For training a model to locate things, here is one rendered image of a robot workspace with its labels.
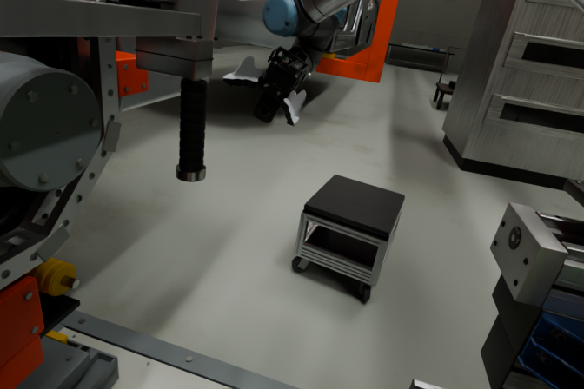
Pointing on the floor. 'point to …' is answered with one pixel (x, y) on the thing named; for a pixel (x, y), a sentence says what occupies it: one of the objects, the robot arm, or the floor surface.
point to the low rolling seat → (348, 230)
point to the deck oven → (520, 84)
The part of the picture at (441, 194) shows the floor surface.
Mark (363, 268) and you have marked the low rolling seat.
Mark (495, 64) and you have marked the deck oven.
